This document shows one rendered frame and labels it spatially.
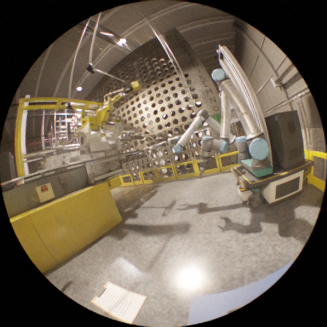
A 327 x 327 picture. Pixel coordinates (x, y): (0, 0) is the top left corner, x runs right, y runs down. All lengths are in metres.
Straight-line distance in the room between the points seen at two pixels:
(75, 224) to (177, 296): 1.13
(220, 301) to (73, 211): 1.35
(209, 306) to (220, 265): 0.37
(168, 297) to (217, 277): 0.29
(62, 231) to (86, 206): 0.41
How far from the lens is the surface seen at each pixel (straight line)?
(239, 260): 0.85
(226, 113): 1.02
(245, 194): 1.27
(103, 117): 2.00
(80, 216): 1.39
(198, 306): 0.55
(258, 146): 0.81
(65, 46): 10.03
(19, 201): 1.77
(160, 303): 0.78
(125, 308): 0.84
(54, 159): 1.83
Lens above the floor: 0.73
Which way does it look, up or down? 5 degrees down
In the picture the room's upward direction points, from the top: 16 degrees counter-clockwise
